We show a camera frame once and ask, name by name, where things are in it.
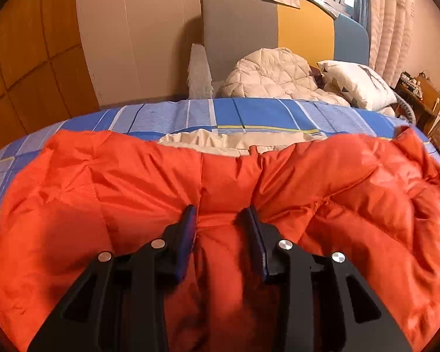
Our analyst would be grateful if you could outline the beige quilted jacket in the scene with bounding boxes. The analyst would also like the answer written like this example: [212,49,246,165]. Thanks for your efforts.
[220,47,353,108]

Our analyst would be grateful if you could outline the grey yellow blue headboard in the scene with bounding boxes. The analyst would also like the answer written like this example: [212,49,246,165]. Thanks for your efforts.
[200,0,370,98]

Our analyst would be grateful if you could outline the bed with blue plaid sheet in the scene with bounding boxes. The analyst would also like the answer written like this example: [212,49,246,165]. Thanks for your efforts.
[0,97,440,301]

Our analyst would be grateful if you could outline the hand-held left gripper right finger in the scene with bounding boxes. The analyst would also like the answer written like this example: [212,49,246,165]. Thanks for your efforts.
[240,205,413,352]

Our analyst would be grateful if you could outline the cluttered wooden desk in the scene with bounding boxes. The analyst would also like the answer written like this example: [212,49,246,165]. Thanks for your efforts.
[394,71,440,134]

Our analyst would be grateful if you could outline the wooden wardrobe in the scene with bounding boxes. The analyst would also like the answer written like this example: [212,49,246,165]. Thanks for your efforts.
[0,0,99,162]

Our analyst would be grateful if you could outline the orange quilted jacket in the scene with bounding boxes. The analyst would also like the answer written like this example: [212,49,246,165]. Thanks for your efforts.
[0,126,440,352]

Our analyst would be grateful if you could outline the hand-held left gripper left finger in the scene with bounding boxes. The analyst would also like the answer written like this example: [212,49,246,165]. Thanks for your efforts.
[27,204,199,352]

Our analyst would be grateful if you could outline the white printed pillow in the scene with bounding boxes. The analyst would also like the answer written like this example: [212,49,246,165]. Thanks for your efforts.
[317,60,398,111]

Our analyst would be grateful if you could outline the grey mesh bed rail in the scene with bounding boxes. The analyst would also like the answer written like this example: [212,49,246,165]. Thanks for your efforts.
[390,92,417,123]
[188,43,215,99]

